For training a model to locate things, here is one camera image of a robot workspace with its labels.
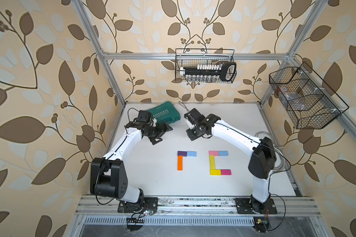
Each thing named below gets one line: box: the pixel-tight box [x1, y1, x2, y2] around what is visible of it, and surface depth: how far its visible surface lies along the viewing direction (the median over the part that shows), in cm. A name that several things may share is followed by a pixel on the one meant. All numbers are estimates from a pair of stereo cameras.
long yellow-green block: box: [209, 155, 216, 171], surface depth 92 cm
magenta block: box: [220, 169, 232, 176], surface depth 86 cm
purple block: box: [177, 151, 188, 157], surface depth 93 cm
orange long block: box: [177, 155, 183, 171], surface depth 91 cm
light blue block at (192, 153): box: [186, 151, 197, 158], surface depth 94 cm
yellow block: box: [210, 169, 222, 176], surface depth 87 cm
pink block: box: [208, 150, 220, 157], surface depth 95 cm
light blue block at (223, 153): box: [218, 150, 229, 157], surface depth 93 cm
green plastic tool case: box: [147, 101, 181, 125], surface depth 110 cm
